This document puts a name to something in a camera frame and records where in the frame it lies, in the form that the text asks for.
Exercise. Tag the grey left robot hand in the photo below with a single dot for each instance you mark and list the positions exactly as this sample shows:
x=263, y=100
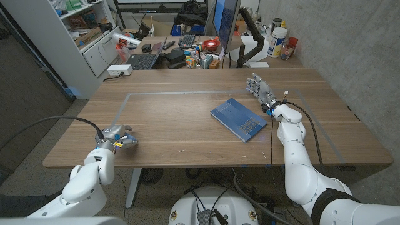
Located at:
x=112, y=132

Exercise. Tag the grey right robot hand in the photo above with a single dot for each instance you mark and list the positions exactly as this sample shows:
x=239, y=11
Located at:
x=265, y=93

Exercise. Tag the blue toy camera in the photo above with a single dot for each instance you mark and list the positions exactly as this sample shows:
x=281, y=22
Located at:
x=131, y=142

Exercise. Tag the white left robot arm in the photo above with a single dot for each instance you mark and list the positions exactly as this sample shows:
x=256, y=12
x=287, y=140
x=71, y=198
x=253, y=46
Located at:
x=87, y=184

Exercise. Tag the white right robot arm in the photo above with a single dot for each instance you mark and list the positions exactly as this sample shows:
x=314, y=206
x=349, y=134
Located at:
x=295, y=162

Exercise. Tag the white robot shoulder housing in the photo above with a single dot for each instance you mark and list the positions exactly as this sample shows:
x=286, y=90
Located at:
x=62, y=221

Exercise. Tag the blue hardcover book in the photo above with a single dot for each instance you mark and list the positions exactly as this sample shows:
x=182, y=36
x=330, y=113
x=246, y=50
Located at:
x=239, y=120

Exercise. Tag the flat white box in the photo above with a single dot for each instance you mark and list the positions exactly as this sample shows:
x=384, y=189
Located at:
x=258, y=64

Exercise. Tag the cluttered wooden desk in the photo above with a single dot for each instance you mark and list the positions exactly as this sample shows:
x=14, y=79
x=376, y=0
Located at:
x=281, y=62

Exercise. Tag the white wipes canister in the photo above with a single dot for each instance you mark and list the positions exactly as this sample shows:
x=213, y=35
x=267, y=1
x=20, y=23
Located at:
x=277, y=43

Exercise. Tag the red lidded clear jar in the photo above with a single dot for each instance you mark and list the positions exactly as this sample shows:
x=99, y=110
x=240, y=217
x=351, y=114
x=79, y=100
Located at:
x=289, y=47

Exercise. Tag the black round floor fan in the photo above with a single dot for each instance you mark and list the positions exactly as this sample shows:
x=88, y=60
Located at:
x=151, y=176

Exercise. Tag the white table leg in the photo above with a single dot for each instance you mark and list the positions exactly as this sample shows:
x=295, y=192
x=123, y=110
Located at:
x=133, y=187

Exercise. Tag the brown block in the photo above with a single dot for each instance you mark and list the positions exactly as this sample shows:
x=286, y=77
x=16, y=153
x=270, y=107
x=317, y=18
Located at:
x=214, y=64

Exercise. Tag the white power strip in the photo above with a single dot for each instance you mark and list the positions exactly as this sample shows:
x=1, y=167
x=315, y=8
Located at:
x=120, y=69

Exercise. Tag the teal box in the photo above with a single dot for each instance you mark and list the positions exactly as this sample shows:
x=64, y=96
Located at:
x=207, y=61

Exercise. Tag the dark lidded jar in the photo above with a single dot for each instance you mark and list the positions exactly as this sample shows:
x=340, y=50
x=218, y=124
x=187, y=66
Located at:
x=276, y=23

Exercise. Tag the yellow bottle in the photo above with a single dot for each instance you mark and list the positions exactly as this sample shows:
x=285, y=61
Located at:
x=283, y=24

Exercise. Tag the red bowl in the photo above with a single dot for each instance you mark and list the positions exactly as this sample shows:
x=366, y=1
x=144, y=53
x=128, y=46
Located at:
x=211, y=44

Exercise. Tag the black laptop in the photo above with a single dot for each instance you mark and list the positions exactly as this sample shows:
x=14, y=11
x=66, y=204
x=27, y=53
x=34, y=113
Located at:
x=142, y=61

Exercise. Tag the clear red plastic cup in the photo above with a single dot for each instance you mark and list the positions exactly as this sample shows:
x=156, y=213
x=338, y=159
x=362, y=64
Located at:
x=123, y=53

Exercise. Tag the colourful puzzle cube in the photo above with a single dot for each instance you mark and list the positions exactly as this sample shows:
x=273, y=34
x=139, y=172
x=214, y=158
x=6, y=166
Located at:
x=190, y=62

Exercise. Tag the black computer monitor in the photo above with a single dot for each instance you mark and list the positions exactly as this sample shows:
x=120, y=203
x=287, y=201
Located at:
x=226, y=22

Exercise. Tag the white roll with red label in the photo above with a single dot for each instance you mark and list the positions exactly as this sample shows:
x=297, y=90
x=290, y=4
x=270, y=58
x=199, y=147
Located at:
x=126, y=40

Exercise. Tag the black keyboard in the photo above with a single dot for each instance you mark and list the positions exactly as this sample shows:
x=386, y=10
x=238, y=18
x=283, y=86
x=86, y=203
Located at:
x=187, y=41

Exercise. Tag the black device box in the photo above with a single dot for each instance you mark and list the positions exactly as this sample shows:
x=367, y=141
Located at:
x=175, y=55

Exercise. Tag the cardboard box in shelf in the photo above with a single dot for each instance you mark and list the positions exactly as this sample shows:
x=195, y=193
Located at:
x=89, y=37

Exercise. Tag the black remote control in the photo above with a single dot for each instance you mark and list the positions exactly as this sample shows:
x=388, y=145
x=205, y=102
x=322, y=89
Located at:
x=169, y=45

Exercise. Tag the black backpack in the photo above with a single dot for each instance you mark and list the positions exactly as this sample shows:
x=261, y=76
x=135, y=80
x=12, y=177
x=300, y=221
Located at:
x=190, y=14

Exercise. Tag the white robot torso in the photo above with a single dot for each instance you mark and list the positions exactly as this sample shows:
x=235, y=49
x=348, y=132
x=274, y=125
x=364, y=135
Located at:
x=237, y=203

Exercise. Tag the white shelf cabinet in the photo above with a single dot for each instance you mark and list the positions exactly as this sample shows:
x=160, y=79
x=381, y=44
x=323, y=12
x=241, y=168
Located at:
x=47, y=37

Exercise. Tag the flat cardboard box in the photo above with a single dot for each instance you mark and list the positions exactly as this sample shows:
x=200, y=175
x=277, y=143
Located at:
x=162, y=28

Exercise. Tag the green package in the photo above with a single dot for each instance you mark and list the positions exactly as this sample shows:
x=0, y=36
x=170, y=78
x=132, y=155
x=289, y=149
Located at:
x=73, y=5

